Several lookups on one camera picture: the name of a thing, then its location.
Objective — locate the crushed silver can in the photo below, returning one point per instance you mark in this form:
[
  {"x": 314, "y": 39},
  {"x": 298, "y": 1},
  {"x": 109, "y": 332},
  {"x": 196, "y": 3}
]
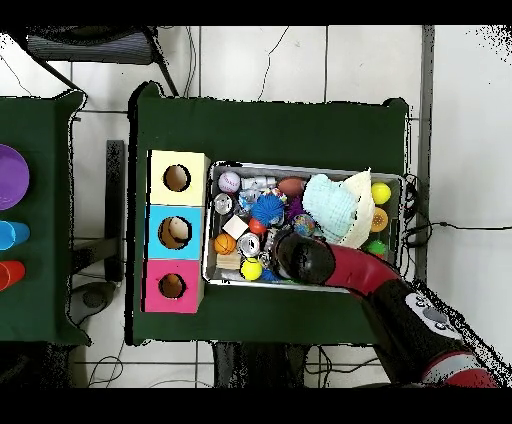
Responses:
[{"x": 248, "y": 244}]

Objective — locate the mint green waffle cloth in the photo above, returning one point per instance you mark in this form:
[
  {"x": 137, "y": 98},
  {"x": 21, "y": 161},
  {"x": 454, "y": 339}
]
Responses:
[{"x": 330, "y": 204}]

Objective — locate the cream waffle cloth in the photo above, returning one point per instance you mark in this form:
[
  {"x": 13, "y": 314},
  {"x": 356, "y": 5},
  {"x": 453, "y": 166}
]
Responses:
[{"x": 362, "y": 212}]

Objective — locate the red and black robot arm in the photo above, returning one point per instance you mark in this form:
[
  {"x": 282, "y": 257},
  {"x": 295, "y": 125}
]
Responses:
[{"x": 360, "y": 272}]

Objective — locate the silver mesh bin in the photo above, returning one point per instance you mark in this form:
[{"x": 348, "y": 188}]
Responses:
[{"x": 224, "y": 276}]

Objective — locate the wooden box with three holes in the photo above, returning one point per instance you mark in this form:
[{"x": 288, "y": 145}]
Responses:
[{"x": 176, "y": 248}]

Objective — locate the blue spiky ball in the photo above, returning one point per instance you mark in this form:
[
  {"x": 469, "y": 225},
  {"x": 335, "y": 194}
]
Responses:
[{"x": 267, "y": 210}]

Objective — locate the white baseball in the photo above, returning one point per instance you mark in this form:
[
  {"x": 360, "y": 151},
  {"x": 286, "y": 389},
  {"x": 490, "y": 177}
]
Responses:
[{"x": 229, "y": 182}]

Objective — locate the small orange basketball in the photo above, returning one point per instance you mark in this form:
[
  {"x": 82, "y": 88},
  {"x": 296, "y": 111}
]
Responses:
[{"x": 224, "y": 244}]

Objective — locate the yellow smiley ball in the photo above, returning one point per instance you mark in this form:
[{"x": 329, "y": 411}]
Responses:
[{"x": 252, "y": 268}]

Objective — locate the dark green table cloth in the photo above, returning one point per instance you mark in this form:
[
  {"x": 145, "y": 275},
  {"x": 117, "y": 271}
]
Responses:
[
  {"x": 40, "y": 120},
  {"x": 260, "y": 132}
]

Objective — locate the toy burger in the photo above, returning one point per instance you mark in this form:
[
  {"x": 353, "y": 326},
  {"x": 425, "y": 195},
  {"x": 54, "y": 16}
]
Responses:
[{"x": 380, "y": 220}]

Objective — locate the plain yellow ball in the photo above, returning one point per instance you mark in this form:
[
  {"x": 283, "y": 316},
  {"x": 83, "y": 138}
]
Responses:
[{"x": 380, "y": 193}]

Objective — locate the black speckled bar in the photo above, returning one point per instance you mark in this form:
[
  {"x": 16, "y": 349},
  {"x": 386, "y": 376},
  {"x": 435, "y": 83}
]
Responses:
[{"x": 115, "y": 200}]

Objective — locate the grey rounded floor base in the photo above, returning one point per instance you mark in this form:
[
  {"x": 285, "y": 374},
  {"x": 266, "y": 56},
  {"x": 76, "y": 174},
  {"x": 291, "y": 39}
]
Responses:
[{"x": 92, "y": 300}]

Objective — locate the grey mesh chair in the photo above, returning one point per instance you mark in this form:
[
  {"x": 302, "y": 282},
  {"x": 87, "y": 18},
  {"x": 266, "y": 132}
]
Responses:
[{"x": 92, "y": 46}]

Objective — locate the blue cup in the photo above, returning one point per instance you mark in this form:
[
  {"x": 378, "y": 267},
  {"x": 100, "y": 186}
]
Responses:
[{"x": 14, "y": 235}]

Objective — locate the purple bowl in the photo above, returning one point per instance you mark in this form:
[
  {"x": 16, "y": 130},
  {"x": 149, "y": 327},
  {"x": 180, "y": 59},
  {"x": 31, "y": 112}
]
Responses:
[{"x": 12, "y": 178}]

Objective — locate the orange cup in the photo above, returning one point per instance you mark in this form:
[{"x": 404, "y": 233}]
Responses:
[{"x": 12, "y": 275}]

